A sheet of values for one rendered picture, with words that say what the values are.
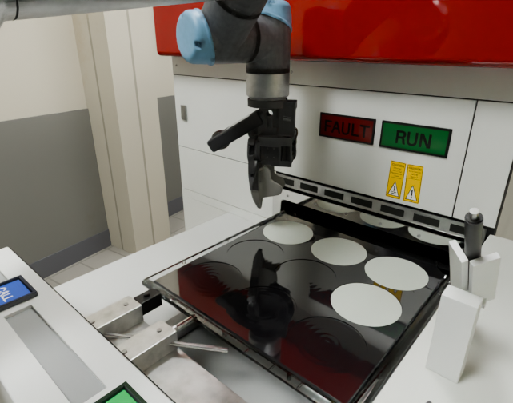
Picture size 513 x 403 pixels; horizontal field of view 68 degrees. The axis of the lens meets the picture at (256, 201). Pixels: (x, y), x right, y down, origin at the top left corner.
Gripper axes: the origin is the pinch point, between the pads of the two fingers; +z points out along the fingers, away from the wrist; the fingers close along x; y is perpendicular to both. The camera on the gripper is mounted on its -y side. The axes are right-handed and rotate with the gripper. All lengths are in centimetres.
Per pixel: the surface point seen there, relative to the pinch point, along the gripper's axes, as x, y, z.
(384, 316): -22.6, 23.2, 6.1
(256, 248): -7.6, 1.7, 6.2
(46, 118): 107, -137, 8
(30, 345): -42.6, -15.2, 0.5
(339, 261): -9.0, 16.9, 6.1
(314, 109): 10.8, 9.7, -16.5
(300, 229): 1.8, 8.9, 6.1
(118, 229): 127, -117, 81
